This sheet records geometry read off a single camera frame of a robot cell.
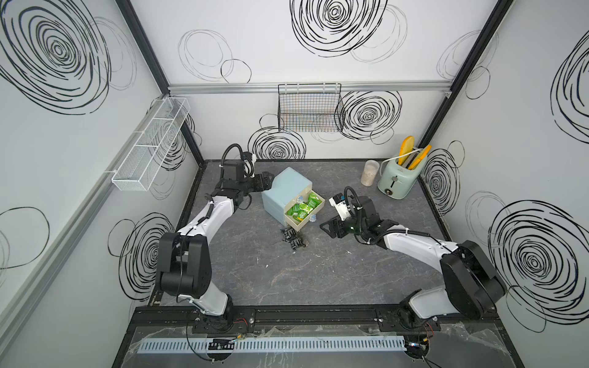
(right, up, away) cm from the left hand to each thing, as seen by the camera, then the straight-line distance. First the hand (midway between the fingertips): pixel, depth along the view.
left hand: (264, 176), depth 89 cm
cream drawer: (+12, -19, -3) cm, 23 cm away
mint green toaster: (+55, -2, +7) cm, 55 cm away
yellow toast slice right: (+65, +8, +7) cm, 65 cm away
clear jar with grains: (+47, +3, +16) cm, 50 cm away
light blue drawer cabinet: (+8, -4, +1) cm, 9 cm away
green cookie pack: (+11, -14, +3) cm, 18 cm away
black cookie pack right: (+12, -26, +1) cm, 29 cm away
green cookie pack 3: (+20, -10, +6) cm, 23 cm away
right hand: (+24, -18, -3) cm, 30 cm away
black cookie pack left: (+9, -23, +4) cm, 26 cm away
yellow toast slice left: (+60, +13, +8) cm, 62 cm away
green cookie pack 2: (+15, -14, +2) cm, 21 cm away
